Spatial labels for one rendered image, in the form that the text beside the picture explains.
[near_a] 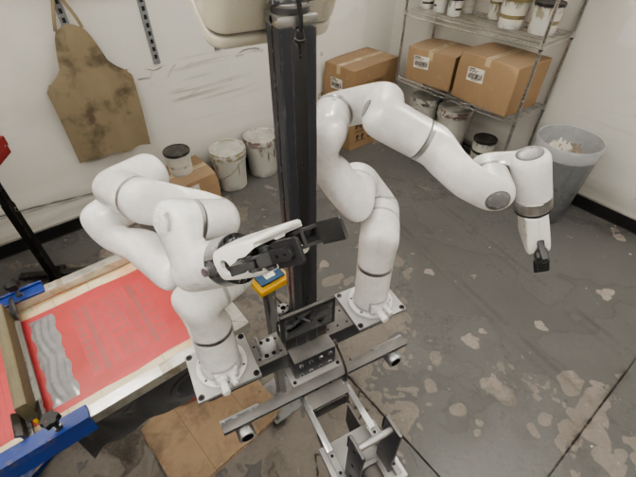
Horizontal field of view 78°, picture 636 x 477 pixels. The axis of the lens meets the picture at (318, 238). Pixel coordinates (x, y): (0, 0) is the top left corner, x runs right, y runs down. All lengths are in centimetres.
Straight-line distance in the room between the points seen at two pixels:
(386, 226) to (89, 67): 254
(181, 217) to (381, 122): 40
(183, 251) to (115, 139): 271
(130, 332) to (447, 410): 161
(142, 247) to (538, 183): 82
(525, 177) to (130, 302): 126
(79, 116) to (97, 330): 196
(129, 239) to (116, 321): 59
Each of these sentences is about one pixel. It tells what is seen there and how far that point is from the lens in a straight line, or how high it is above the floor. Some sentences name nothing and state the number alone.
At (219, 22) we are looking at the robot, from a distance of 64.
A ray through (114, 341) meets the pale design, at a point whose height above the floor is 96.
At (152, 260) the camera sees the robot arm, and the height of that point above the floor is 145.
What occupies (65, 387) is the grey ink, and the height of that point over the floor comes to 96.
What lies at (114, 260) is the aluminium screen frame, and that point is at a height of 99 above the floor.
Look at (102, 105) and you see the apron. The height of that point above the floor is 90.
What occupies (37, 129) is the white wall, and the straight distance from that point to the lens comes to 325.
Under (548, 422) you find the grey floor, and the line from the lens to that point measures 250.
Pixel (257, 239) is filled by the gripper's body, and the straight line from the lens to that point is 48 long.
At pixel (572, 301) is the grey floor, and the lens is 310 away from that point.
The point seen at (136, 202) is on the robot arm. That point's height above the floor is 162.
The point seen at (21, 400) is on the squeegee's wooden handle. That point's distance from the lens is 132.
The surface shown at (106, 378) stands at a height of 96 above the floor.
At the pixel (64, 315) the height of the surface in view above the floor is 96.
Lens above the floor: 204
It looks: 42 degrees down
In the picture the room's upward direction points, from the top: straight up
